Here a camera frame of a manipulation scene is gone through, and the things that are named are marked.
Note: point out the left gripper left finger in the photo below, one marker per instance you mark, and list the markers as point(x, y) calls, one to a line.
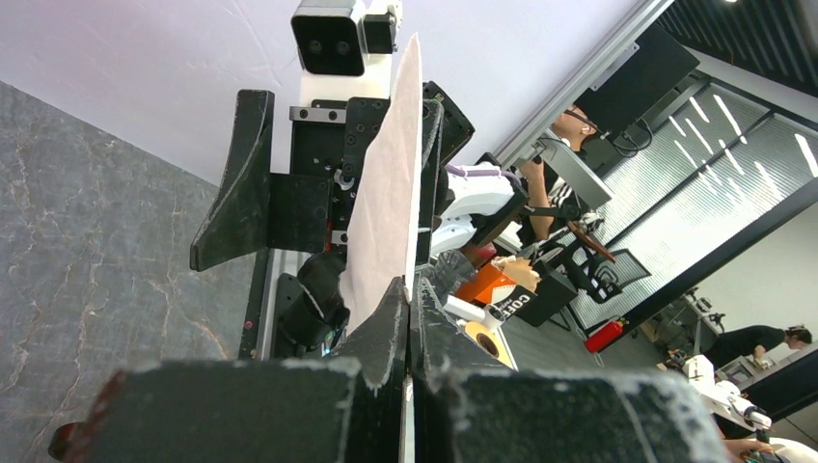
point(379, 344)

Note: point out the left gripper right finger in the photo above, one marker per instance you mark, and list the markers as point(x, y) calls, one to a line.
point(440, 354)

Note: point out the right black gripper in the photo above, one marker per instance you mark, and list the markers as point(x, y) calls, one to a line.
point(310, 206)

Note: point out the white paper coffee filter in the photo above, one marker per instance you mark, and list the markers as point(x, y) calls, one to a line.
point(383, 229)

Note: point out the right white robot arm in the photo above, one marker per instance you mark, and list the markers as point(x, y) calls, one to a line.
point(479, 202)

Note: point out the orange black coffee box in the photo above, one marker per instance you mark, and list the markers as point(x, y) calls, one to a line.
point(507, 283)

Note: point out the yellow masking tape roll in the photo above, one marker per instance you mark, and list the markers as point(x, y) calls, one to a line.
point(490, 341)

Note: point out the red fire extinguisher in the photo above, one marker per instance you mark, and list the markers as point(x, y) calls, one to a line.
point(605, 335)

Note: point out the seated person in background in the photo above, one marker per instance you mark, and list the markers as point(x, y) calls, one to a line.
point(555, 181)

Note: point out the standing person in black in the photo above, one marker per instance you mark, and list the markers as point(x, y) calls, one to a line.
point(754, 341)

